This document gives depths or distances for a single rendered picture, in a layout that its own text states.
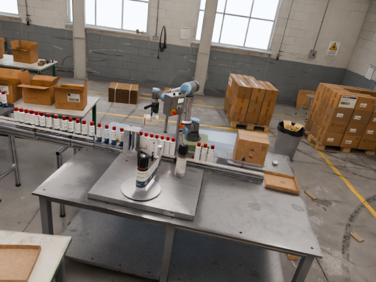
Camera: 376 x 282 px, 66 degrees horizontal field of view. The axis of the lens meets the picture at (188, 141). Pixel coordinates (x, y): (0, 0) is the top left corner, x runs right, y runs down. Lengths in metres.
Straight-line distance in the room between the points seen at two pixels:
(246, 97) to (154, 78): 3.06
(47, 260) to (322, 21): 7.96
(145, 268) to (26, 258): 1.01
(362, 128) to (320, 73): 2.96
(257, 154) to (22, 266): 2.10
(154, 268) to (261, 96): 4.33
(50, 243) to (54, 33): 7.03
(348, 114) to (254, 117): 1.70
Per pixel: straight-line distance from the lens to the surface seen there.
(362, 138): 6.49
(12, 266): 1.99
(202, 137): 3.22
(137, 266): 2.66
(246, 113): 6.16
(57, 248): 2.03
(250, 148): 2.91
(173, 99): 2.59
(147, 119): 3.26
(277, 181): 2.91
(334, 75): 9.09
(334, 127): 6.09
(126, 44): 8.10
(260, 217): 2.37
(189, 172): 2.60
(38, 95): 4.25
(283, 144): 5.08
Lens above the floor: 2.23
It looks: 25 degrees down
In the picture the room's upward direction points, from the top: 9 degrees clockwise
